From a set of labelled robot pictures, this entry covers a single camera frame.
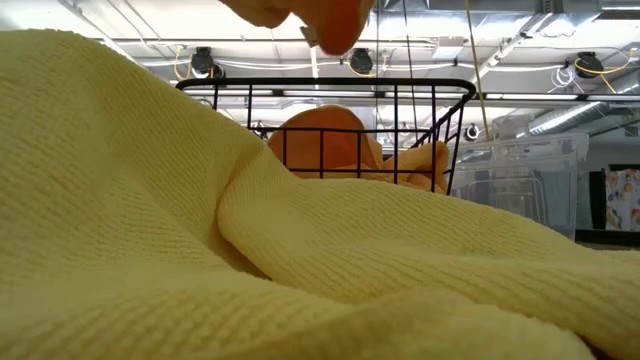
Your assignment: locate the orange microfiber towel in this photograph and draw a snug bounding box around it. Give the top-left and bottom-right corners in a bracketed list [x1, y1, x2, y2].
[266, 104, 451, 195]
[218, 0, 377, 57]

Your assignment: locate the grey hanging cloth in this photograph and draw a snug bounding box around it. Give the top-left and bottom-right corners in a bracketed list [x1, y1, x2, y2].
[576, 172, 592, 230]

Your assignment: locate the black ceiling cable reel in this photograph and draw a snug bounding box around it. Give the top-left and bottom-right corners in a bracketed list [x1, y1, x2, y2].
[574, 51, 605, 80]
[348, 47, 374, 76]
[191, 46, 215, 77]

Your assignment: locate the clear plastic bin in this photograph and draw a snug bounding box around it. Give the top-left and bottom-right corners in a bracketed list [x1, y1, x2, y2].
[448, 132, 591, 241]

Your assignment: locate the black wire basket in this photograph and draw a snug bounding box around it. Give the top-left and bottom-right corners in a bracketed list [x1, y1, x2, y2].
[175, 77, 477, 197]

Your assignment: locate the colourful patterned hanging cloth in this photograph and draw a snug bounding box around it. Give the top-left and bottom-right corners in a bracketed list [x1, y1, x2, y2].
[604, 168, 640, 232]

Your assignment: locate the yellow hanging cable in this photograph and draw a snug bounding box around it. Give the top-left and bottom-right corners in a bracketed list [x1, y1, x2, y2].
[463, 0, 492, 144]

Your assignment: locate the yellow microfiber towel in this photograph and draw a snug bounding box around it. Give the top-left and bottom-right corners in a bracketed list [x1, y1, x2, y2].
[0, 28, 640, 360]

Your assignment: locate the rig LED light bar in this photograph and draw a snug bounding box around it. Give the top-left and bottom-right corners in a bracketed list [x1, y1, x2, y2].
[182, 88, 640, 109]

